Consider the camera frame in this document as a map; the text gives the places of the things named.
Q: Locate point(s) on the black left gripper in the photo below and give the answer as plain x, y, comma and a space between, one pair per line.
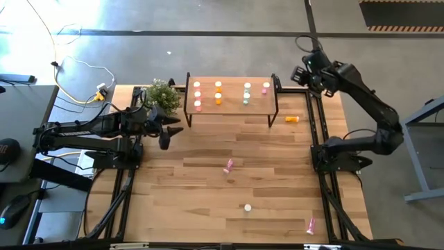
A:
151, 121

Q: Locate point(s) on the silver metal bracket strip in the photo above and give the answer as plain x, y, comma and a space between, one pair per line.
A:
128, 246
322, 247

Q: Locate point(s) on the pink pill bottle white cap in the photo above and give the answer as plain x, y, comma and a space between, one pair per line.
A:
228, 165
311, 225
265, 84

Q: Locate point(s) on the red pill bottle white cap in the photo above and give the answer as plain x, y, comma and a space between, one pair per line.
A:
197, 103
196, 84
197, 94

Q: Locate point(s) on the dark flat tablet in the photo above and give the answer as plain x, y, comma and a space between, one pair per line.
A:
17, 78

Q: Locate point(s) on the teal pill bottle white cap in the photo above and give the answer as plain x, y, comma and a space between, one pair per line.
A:
247, 207
247, 85
246, 95

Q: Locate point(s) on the black round speaker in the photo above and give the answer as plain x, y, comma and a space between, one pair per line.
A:
7, 151

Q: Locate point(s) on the green artificial potted plant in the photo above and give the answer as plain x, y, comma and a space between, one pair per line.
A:
163, 95

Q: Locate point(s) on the wooden shelf black metal legs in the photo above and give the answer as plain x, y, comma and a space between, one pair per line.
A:
232, 100

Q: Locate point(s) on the blue-grey metal stand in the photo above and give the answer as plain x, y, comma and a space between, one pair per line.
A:
416, 163

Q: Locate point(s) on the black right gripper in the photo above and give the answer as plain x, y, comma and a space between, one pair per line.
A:
319, 74

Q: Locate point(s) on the black aluminium table frame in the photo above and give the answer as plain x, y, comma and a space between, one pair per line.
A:
331, 205

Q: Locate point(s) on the black computer mouse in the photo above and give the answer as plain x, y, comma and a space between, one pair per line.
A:
14, 210

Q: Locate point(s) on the black desk foot beam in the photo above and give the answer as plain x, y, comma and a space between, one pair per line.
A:
59, 175

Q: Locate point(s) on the white flat panel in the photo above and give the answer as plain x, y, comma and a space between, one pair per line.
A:
84, 166

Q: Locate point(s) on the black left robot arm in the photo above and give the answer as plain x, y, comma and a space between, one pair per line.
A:
86, 126

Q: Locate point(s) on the grey desk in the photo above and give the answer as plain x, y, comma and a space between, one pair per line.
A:
24, 114

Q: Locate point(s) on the black mat hazard stripe edge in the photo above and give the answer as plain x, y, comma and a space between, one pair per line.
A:
402, 14

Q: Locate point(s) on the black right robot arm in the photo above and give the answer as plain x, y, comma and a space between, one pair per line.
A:
367, 100

